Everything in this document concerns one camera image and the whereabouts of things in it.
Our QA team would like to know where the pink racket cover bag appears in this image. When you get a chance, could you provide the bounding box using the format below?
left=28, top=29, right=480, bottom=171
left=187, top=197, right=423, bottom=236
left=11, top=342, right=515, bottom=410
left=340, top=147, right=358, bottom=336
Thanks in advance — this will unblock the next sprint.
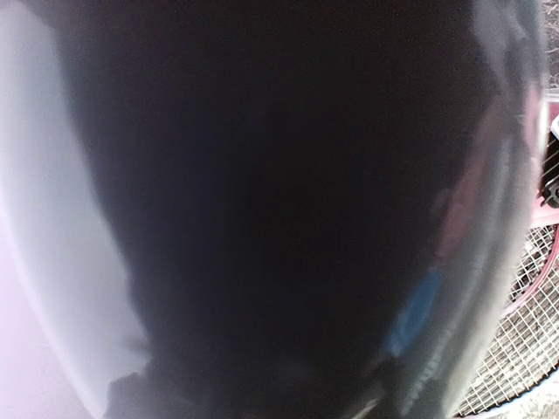
left=530, top=87, right=558, bottom=228

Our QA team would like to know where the red badminton racket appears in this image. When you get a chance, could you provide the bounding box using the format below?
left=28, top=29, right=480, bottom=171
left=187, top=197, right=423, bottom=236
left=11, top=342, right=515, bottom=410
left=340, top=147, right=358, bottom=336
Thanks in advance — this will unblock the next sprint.
left=502, top=224, right=558, bottom=317
left=454, top=275, right=558, bottom=418

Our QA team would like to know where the white cardboard shuttlecock tube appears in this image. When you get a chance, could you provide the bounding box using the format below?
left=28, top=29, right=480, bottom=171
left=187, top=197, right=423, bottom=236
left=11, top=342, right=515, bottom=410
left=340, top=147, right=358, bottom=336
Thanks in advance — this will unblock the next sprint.
left=1, top=1, right=547, bottom=418

